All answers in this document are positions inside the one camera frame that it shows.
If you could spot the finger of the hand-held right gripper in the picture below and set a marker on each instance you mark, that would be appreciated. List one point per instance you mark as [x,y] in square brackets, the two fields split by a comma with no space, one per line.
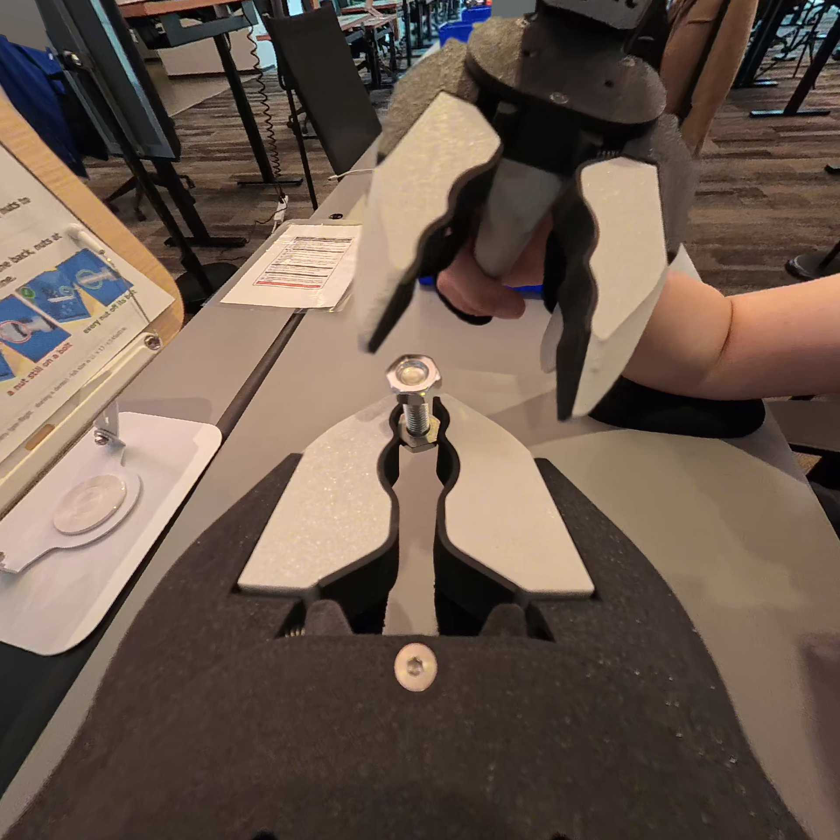
[420,177]
[623,249]

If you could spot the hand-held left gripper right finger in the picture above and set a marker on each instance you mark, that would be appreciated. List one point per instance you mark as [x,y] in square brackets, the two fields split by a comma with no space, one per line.
[505,518]

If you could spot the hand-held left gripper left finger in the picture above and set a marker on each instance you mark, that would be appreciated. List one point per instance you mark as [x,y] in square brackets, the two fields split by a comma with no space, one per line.
[328,512]

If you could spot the blue plastic bin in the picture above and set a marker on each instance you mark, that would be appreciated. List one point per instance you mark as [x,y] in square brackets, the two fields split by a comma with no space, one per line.
[525,287]

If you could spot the silver hex bolt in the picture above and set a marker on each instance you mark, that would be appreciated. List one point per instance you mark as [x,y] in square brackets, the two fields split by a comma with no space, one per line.
[413,375]

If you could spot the person's right forearm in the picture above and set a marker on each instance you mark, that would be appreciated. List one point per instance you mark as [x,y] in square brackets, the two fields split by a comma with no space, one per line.
[754,341]

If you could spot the person's right hand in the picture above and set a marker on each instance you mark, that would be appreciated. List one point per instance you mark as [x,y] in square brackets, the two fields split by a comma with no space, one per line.
[485,295]

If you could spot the blue plastic crate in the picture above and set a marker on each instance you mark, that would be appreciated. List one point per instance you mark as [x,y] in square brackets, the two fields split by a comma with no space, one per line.
[456,33]

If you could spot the black office chair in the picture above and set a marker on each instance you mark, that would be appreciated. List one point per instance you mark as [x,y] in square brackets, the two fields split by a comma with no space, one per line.
[328,85]

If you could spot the white plug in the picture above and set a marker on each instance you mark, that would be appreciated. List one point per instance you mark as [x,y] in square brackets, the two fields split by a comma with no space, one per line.
[281,210]

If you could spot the laminated paper sheet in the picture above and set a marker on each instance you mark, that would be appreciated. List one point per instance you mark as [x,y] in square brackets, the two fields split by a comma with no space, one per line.
[302,262]

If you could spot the white board stand base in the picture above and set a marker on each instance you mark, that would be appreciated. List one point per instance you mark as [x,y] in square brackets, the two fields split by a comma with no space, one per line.
[151,525]

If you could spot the black wrist rest pad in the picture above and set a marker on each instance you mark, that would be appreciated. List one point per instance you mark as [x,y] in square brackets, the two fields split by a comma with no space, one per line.
[689,417]

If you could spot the wooden top desk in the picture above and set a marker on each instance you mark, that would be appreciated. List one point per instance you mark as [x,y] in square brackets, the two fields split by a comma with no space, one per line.
[197,27]

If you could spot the black display floor stand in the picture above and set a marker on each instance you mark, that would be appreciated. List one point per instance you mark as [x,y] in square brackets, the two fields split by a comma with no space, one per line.
[111,65]

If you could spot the wooden instruction board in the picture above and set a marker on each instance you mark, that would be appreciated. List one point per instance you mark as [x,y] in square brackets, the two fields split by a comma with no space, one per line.
[59,295]

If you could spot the black desk frame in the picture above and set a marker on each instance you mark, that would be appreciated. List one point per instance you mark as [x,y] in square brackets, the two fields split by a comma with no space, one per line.
[810,72]

